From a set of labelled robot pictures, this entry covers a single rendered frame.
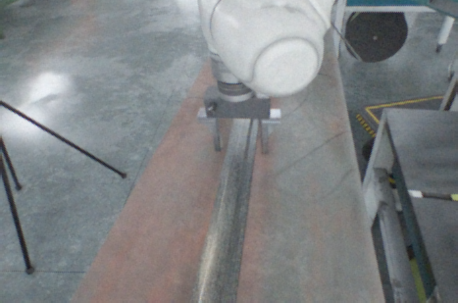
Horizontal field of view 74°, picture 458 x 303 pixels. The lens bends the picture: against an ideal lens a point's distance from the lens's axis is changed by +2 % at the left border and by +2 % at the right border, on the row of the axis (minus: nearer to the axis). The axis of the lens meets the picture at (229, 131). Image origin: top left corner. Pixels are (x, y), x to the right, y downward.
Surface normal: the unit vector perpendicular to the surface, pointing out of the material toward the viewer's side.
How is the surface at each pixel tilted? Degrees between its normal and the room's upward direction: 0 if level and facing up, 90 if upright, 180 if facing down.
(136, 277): 0
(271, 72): 96
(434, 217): 0
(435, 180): 0
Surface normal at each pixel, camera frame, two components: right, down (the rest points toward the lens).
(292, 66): 0.15, 0.67
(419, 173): -0.08, -0.78
